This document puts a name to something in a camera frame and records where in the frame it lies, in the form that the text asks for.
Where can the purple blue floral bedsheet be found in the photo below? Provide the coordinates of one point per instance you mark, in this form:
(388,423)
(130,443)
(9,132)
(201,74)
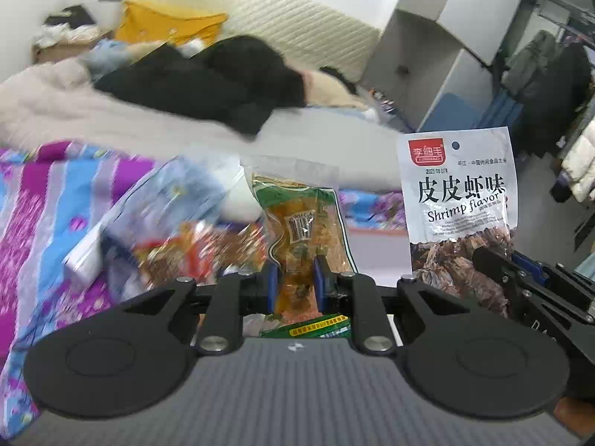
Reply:
(42,204)

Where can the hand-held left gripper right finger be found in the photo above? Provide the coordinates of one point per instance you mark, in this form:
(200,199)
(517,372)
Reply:
(320,278)

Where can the grey pillow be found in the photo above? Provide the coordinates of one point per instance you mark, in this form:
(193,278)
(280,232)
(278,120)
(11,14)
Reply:
(93,116)

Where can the clear blue printed plastic bag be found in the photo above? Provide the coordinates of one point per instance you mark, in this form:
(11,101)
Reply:
(186,190)

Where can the white paper roll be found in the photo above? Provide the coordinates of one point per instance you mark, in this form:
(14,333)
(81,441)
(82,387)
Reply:
(86,255)

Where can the green yellow snack packet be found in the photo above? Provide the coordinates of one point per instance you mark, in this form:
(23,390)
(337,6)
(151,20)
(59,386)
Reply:
(297,223)

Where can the pink cardboard box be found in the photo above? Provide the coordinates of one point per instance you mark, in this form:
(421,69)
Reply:
(376,255)

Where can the black hanging coat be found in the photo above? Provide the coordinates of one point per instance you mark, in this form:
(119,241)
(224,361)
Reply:
(553,111)

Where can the white wardrobe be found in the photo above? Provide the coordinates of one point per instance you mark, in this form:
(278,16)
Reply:
(418,42)

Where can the teal cloth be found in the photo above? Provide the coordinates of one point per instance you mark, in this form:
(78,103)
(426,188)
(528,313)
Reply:
(585,269)

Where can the person's right hand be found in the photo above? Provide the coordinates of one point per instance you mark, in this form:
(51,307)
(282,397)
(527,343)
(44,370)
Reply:
(578,418)

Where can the white plush toy blue scarf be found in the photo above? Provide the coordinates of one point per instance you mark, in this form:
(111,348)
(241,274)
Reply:
(239,199)

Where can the grey green hanging jacket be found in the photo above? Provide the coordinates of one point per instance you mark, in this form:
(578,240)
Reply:
(530,65)

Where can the cream fluffy pillow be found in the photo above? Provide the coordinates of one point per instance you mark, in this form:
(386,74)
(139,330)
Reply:
(325,90)

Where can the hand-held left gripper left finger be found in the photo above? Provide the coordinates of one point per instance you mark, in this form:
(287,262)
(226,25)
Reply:
(272,283)

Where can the cluster of small bottles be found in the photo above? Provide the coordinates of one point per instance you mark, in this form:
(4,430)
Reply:
(386,102)

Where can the heap of clothes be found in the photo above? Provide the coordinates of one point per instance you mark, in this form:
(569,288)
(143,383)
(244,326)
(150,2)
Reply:
(69,32)

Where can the grey white snack packet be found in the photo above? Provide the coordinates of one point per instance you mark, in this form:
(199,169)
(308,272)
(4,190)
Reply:
(455,186)

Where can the black clothing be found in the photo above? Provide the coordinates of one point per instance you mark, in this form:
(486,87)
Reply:
(195,83)

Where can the yellow pillow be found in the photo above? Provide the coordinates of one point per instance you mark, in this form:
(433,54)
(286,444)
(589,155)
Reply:
(162,23)

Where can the cream quilted headboard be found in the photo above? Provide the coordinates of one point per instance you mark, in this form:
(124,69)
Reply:
(288,18)

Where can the light blue garment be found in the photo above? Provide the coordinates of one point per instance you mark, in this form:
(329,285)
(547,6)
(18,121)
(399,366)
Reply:
(111,58)

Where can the white puffer jacket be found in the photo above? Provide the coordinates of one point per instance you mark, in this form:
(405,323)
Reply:
(581,167)

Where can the pile of snack packets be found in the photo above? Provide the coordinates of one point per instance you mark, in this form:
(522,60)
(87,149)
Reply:
(186,251)

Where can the blue curtain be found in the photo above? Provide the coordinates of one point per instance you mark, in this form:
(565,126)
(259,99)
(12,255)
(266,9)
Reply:
(502,111)

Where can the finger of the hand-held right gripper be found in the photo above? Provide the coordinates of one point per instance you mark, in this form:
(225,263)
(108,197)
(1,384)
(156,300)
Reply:
(534,269)
(502,274)

